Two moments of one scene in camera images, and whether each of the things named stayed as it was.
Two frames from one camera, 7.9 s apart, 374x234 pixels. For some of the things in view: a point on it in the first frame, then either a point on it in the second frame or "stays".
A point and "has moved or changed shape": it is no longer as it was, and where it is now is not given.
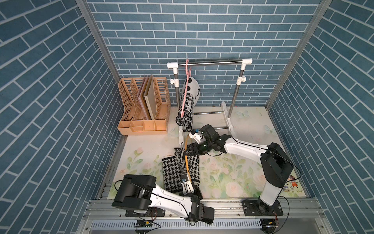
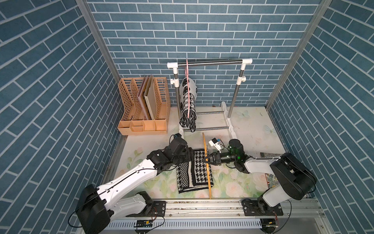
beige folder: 150,96 stays
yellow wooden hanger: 186,160 to 206,164
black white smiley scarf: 191,91 has moved or changed shape
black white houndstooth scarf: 178,168 has moved or changed shape
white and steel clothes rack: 176,82 stays
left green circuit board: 143,223 stays
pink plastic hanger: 188,71 has moved or changed shape
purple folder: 141,97 stays
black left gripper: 197,194 to 189,156
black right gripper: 193,146 to 216,159
